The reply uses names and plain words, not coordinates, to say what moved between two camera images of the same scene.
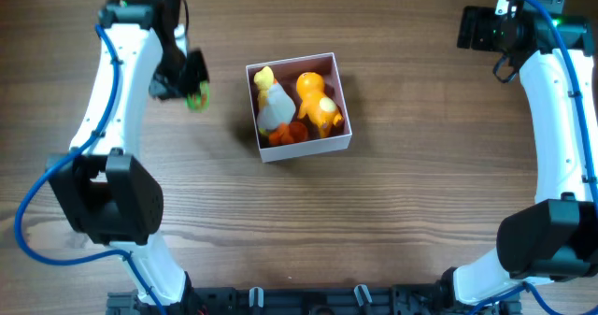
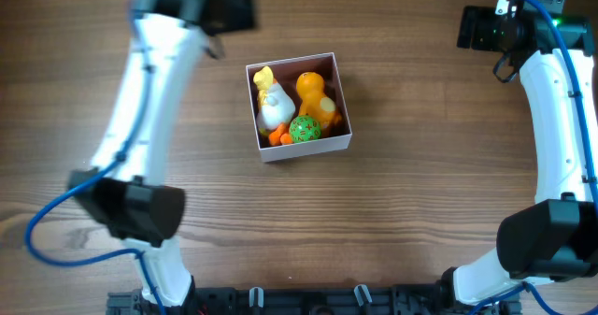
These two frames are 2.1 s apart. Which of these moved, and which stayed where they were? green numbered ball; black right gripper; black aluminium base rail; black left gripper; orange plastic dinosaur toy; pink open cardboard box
Moved: black left gripper; green numbered ball
Stayed: pink open cardboard box; orange plastic dinosaur toy; black aluminium base rail; black right gripper
